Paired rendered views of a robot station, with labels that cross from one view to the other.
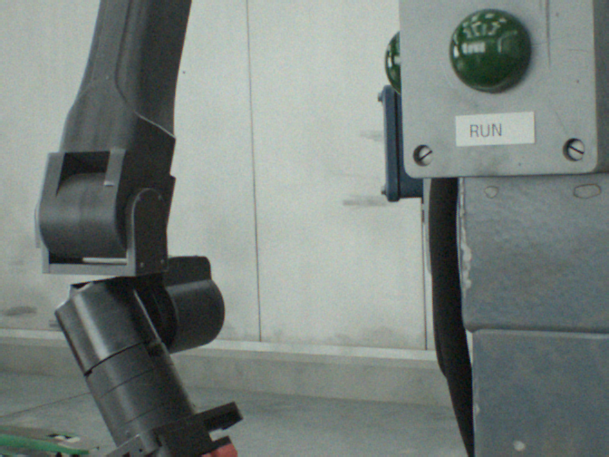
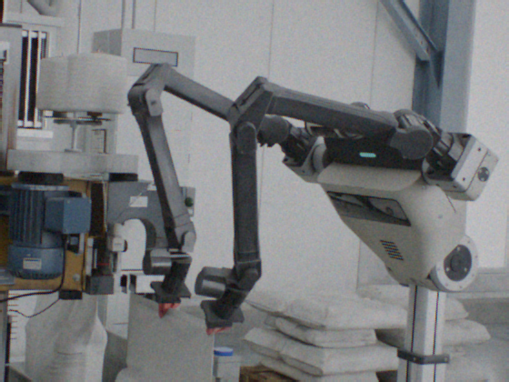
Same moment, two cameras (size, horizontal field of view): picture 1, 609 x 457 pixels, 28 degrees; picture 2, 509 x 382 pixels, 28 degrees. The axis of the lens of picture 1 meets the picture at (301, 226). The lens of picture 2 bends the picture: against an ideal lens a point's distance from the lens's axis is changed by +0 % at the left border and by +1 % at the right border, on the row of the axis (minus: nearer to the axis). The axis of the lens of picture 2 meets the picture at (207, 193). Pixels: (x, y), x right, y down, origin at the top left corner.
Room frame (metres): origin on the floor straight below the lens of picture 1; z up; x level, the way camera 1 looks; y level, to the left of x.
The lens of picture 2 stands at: (3.14, 1.52, 1.48)
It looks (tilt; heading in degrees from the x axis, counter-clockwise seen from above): 3 degrees down; 210
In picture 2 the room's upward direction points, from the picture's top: 4 degrees clockwise
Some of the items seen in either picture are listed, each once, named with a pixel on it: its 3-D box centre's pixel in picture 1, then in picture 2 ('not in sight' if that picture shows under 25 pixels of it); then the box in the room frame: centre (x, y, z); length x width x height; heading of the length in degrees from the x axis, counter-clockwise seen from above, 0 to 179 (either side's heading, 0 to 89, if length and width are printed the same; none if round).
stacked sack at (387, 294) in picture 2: not in sight; (407, 302); (-2.90, -0.46, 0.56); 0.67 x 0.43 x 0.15; 59
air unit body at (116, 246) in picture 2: not in sight; (116, 250); (0.71, -0.15, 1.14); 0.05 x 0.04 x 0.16; 149
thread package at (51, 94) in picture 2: not in sight; (61, 85); (0.72, -0.36, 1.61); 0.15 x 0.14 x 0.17; 59
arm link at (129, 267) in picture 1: (138, 273); (167, 252); (0.85, 0.11, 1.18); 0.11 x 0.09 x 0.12; 149
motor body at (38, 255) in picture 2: not in sight; (37, 230); (0.99, -0.21, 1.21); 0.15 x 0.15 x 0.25
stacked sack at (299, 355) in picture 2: not in sight; (345, 355); (-2.24, -0.58, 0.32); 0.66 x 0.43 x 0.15; 151
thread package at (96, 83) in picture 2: not in sight; (96, 84); (0.86, -0.14, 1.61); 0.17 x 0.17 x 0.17
